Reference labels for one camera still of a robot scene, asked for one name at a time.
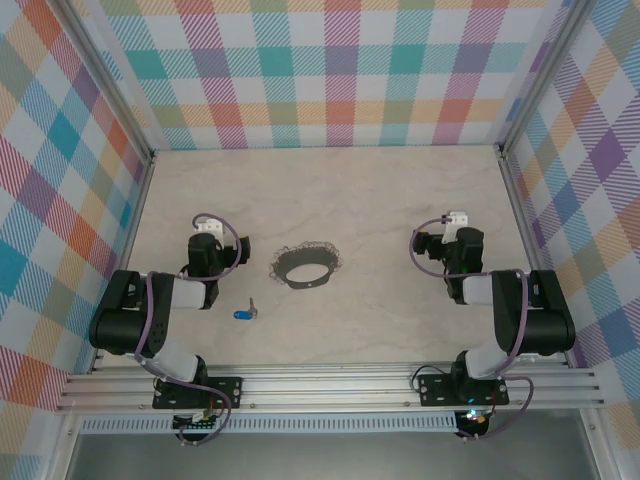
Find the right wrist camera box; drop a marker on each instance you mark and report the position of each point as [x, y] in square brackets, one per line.
[458, 218]

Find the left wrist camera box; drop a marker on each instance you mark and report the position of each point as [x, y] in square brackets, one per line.
[209, 226]

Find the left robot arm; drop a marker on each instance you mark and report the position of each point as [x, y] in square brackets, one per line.
[130, 325]

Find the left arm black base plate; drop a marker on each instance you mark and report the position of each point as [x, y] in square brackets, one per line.
[227, 392]

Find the black electronics board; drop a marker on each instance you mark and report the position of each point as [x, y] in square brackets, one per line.
[197, 422]
[474, 422]

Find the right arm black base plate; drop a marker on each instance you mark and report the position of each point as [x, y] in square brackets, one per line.
[435, 390]

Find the aluminium frame post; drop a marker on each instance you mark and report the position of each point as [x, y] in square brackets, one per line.
[107, 82]
[542, 82]

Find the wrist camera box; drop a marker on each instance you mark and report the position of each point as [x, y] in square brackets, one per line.
[209, 226]
[458, 218]

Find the aluminium side rail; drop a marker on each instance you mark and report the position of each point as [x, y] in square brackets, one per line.
[522, 205]
[138, 205]

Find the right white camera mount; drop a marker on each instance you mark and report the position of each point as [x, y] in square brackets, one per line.
[448, 234]

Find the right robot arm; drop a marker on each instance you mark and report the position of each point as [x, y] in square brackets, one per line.
[540, 320]

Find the silver key with blue cap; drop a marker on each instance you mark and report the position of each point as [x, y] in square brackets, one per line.
[241, 314]

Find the aluminium cross rail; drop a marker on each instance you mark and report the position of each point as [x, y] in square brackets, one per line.
[325, 390]

